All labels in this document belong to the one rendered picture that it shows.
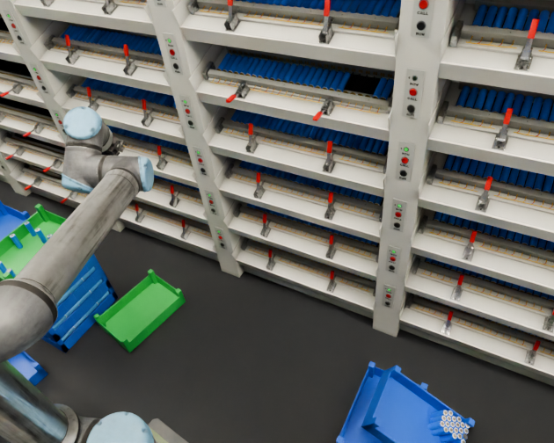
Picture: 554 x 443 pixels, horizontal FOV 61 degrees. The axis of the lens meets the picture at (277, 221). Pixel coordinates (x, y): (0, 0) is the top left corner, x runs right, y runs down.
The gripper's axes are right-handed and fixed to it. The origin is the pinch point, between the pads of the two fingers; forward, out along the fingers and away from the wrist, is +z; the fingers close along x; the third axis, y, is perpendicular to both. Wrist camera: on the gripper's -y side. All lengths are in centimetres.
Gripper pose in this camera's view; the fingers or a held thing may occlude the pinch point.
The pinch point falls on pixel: (106, 151)
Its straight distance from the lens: 167.8
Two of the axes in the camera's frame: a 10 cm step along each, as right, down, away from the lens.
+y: 9.0, 4.2, 0.7
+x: 4.1, -9.0, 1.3
